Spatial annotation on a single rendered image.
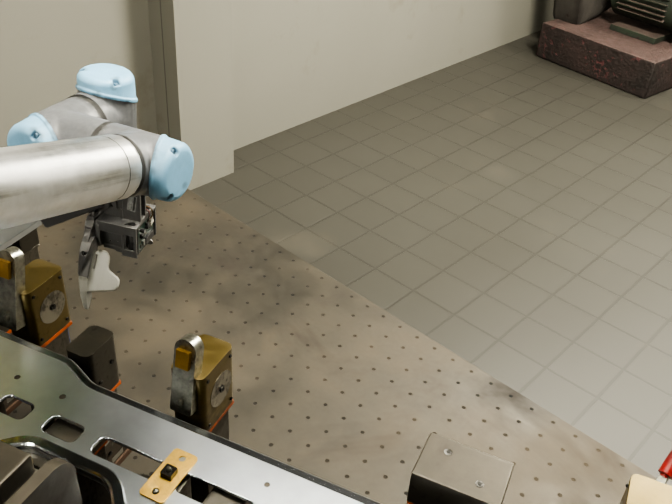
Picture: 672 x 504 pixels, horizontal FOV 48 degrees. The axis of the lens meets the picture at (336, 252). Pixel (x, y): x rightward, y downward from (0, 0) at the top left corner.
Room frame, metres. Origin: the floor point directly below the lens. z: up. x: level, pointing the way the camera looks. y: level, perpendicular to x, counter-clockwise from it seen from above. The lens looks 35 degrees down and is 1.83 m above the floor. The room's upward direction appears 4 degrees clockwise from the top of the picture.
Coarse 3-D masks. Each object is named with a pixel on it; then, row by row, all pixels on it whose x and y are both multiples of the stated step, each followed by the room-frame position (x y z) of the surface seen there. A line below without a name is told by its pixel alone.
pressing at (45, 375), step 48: (0, 336) 0.89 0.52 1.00; (0, 384) 0.79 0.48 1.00; (48, 384) 0.79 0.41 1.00; (96, 384) 0.81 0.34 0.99; (0, 432) 0.70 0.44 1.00; (96, 432) 0.71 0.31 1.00; (144, 432) 0.72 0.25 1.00; (192, 432) 0.72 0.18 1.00; (96, 480) 0.64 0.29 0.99; (144, 480) 0.64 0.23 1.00; (240, 480) 0.65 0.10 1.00; (288, 480) 0.65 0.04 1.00
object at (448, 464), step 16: (432, 448) 0.70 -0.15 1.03; (448, 448) 0.70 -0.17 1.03; (464, 448) 0.71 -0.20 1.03; (416, 464) 0.67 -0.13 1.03; (432, 464) 0.68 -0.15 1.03; (448, 464) 0.68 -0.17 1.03; (464, 464) 0.68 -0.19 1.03; (480, 464) 0.68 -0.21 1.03; (496, 464) 0.68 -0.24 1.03; (512, 464) 0.69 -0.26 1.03; (416, 480) 0.66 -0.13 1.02; (432, 480) 0.65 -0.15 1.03; (448, 480) 0.65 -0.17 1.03; (464, 480) 0.65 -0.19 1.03; (480, 480) 0.65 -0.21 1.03; (496, 480) 0.66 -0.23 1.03; (416, 496) 0.65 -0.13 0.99; (432, 496) 0.65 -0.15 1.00; (448, 496) 0.64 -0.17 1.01; (464, 496) 0.63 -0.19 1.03; (480, 496) 0.63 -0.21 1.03; (496, 496) 0.63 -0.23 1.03
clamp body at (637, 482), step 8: (632, 480) 0.65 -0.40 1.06; (640, 480) 0.65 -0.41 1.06; (648, 480) 0.65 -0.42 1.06; (632, 488) 0.64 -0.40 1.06; (640, 488) 0.64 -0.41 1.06; (648, 488) 0.64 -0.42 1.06; (656, 488) 0.64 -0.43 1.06; (664, 488) 0.64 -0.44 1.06; (624, 496) 0.64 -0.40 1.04; (632, 496) 0.62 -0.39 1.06; (640, 496) 0.62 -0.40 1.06; (648, 496) 0.63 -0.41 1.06; (656, 496) 0.63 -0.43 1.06; (664, 496) 0.63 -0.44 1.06
